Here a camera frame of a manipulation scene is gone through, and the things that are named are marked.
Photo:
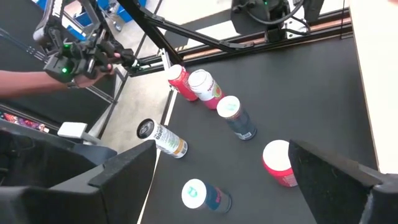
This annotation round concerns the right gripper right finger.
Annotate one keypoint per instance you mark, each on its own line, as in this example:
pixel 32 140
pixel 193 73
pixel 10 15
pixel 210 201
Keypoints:
pixel 335 193

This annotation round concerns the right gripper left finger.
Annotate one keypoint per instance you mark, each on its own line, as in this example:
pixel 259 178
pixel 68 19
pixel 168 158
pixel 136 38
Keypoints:
pixel 118 186

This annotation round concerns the person's forearm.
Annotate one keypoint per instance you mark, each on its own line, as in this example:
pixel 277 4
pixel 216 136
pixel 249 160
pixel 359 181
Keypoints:
pixel 28 84

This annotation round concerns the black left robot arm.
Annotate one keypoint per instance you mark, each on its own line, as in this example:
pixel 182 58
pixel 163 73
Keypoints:
pixel 264 12

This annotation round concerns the wooden shelf board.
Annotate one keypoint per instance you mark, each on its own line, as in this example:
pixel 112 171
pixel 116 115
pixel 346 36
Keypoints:
pixel 379 77

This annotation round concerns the white Celsius can black lid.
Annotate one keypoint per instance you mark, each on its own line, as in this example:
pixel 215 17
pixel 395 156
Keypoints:
pixel 163 138

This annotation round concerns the red Fanta can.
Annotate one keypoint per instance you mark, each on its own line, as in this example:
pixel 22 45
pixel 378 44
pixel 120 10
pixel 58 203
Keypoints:
pixel 275 158

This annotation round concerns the small white box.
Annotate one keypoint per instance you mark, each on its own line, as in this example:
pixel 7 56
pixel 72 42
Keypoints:
pixel 73 129

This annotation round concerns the silver blue Red Bull can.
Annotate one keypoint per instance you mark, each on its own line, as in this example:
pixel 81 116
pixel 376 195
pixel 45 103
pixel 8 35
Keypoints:
pixel 203 196
pixel 237 119

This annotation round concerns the black operator desk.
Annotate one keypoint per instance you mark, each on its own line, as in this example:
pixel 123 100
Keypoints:
pixel 46 105

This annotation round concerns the person's hand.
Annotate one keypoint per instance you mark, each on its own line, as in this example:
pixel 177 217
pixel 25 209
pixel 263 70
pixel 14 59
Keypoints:
pixel 93 74

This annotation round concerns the red soda can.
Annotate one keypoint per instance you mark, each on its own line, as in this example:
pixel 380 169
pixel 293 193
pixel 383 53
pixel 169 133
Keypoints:
pixel 182 82

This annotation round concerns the silver can lower left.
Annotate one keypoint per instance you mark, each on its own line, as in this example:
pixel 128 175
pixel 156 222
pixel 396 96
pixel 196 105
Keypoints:
pixel 206 88

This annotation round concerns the blue storage bin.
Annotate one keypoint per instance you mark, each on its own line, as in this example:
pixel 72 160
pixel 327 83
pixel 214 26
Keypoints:
pixel 84 18
pixel 124 12

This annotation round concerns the silver metal bracket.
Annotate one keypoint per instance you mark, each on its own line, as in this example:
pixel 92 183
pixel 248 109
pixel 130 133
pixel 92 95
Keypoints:
pixel 166 59

